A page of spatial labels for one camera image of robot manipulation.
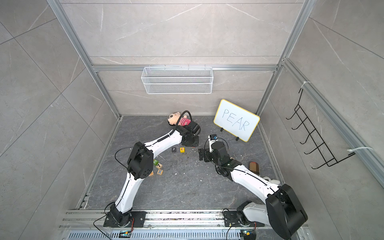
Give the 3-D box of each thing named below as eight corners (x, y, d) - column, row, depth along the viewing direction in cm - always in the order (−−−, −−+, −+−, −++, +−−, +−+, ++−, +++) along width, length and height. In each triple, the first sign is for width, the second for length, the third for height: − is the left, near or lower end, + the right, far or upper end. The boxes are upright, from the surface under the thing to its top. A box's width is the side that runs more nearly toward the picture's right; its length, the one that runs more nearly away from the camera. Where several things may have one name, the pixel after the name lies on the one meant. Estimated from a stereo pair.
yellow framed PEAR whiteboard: (212, 124, 117) (215, 106, 102) (220, 116, 122) (224, 98, 107) (245, 144, 105) (253, 127, 90) (252, 135, 110) (261, 117, 95)
